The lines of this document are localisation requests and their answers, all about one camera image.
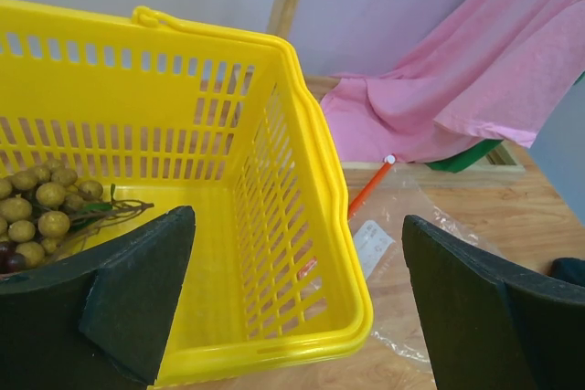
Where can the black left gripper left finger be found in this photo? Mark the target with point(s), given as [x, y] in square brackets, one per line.
[99, 319]

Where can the longan fruit bunch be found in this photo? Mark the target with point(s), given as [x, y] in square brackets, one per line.
[49, 213]

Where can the dark navy cloth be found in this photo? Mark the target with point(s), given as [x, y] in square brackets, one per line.
[570, 270]

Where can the wooden clothes rack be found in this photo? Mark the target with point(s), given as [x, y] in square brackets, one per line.
[499, 168]

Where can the pink shirt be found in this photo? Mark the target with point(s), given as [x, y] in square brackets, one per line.
[371, 117]

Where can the green shirt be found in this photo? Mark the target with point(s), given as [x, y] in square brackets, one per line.
[461, 157]

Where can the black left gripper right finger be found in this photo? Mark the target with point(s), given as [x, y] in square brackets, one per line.
[489, 323]

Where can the clear zip top bag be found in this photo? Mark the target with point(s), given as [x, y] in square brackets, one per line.
[375, 219]

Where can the dark red grape bunch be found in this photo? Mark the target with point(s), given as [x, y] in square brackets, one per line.
[11, 260]

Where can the yellow plastic basket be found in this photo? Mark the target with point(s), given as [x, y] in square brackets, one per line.
[177, 113]

